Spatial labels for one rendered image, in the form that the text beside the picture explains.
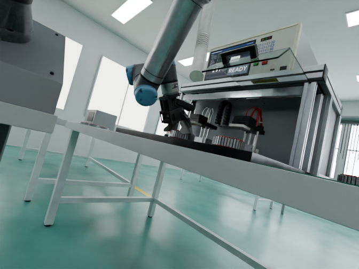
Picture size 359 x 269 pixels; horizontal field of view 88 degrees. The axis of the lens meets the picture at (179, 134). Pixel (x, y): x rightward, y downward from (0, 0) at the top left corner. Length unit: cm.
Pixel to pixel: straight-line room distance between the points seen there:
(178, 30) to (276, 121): 57
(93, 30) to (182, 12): 517
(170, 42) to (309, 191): 48
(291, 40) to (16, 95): 88
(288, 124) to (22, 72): 87
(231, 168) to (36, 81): 45
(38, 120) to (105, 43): 529
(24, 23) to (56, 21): 491
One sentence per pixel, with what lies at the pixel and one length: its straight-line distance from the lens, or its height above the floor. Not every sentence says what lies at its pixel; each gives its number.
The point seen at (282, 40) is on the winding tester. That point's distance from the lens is 93.
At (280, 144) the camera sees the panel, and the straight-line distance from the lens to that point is 88.
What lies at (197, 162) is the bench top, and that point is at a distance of 42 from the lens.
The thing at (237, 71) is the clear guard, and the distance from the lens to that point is 73.
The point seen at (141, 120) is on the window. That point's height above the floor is 133.
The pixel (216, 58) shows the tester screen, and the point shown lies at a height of 125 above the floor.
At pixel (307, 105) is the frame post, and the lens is 72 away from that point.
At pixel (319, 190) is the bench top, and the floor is 73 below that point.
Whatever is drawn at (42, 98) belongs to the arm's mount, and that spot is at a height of 78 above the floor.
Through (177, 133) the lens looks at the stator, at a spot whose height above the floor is 80.
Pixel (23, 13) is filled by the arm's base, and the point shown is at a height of 95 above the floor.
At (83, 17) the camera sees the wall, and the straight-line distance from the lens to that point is 571.
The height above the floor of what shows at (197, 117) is 90.
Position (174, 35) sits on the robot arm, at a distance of 58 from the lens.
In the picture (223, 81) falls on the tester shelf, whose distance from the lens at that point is 93.
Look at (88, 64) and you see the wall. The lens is 542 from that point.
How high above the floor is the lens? 74
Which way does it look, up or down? 4 degrees up
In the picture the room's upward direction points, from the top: 14 degrees clockwise
